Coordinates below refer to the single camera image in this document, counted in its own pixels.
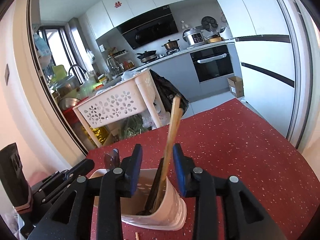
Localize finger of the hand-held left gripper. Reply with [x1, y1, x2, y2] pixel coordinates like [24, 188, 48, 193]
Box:
[41, 158, 95, 188]
[37, 180, 77, 205]

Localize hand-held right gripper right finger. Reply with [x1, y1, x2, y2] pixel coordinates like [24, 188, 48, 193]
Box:
[172, 143, 288, 240]

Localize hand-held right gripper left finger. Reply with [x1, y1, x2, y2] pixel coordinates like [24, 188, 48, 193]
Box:
[27, 144, 143, 240]

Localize black chopstick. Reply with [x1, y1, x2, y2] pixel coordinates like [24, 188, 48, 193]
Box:
[136, 156, 166, 216]
[142, 157, 165, 215]

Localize dark translucent plastic spoon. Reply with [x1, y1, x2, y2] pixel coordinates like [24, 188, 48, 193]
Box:
[104, 148, 121, 172]

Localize white plastic utensil holder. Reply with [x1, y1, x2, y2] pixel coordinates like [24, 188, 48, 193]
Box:
[89, 167, 187, 231]

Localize gold foil packets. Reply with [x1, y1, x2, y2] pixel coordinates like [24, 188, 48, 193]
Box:
[88, 126, 111, 148]

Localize green leafy vegetables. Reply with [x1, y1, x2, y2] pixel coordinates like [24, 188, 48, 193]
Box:
[118, 115, 151, 141]

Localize red plastic basket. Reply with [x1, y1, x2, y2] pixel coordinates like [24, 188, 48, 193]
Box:
[62, 96, 89, 125]

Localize steel bowl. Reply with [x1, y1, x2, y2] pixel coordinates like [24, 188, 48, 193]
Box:
[58, 97, 82, 111]

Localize white perforated basket cart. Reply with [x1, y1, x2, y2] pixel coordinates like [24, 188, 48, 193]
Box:
[72, 69, 166, 148]

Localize black plastic bag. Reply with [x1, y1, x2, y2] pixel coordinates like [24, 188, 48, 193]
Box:
[149, 69, 189, 119]

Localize grey lower cabinets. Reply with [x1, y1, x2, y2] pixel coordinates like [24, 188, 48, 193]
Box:
[136, 41, 237, 103]

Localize black kitchen faucet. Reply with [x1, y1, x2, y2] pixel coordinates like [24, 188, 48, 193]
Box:
[68, 65, 87, 83]

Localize cardboard box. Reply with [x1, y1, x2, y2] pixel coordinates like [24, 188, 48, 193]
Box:
[227, 76, 244, 99]

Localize black built-in oven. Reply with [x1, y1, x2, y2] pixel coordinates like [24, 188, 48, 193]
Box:
[190, 45, 234, 83]

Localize black wok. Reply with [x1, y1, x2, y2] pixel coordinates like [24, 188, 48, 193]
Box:
[136, 50, 158, 60]

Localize gas stove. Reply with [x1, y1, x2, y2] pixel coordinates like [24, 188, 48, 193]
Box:
[139, 47, 181, 63]

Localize blue white hanging package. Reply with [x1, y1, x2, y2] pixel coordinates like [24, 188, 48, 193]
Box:
[33, 33, 52, 63]

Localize steel cooking pot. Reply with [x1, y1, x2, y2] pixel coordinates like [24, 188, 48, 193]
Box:
[161, 39, 180, 51]

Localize silver rice cooker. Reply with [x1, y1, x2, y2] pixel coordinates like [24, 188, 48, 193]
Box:
[183, 28, 204, 46]

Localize white refrigerator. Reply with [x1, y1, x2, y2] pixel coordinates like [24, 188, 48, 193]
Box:
[206, 0, 297, 141]

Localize black range hood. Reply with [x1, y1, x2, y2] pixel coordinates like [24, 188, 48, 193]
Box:
[117, 5, 179, 50]

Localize round black compartment pan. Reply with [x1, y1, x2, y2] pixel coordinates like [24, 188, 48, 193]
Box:
[201, 16, 219, 31]

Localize white upper cabinets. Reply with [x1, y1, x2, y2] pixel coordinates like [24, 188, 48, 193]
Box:
[85, 0, 209, 40]

